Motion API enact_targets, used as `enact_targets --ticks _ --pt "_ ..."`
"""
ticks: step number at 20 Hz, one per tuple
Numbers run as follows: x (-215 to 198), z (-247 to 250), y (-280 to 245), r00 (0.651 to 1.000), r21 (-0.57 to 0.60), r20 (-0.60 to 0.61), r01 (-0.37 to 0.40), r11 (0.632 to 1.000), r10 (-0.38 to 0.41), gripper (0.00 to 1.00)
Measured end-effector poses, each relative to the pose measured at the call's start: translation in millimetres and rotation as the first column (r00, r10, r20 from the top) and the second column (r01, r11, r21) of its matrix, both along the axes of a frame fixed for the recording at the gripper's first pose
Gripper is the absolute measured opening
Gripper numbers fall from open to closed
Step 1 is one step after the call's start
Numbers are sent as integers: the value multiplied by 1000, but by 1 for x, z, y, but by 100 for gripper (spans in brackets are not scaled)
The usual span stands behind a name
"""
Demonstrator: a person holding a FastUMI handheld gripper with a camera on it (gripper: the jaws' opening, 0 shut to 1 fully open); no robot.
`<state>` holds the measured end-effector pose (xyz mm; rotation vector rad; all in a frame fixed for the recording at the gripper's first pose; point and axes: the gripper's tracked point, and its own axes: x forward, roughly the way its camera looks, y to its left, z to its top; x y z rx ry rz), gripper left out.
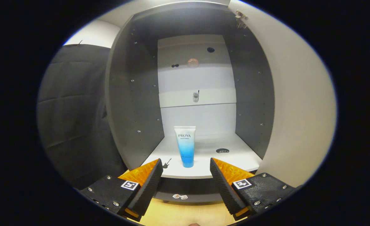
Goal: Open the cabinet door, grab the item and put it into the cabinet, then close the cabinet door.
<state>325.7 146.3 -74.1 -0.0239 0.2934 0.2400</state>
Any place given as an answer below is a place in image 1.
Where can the white and blue tube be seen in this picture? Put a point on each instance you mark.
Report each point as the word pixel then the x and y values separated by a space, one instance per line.
pixel 185 147

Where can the grey cabinet shelf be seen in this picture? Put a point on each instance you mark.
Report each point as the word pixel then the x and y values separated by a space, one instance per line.
pixel 200 166

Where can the metal door hinge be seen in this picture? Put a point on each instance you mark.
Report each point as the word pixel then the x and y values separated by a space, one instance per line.
pixel 241 15

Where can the black backdrop cloth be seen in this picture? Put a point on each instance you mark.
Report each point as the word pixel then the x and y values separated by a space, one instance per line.
pixel 72 119

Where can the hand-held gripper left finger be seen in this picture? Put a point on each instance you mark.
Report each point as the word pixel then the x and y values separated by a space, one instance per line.
pixel 150 188

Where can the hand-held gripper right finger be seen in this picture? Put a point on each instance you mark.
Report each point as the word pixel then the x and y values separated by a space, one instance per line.
pixel 223 191

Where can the dark grey cabinet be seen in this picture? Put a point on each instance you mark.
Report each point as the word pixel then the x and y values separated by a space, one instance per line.
pixel 134 94

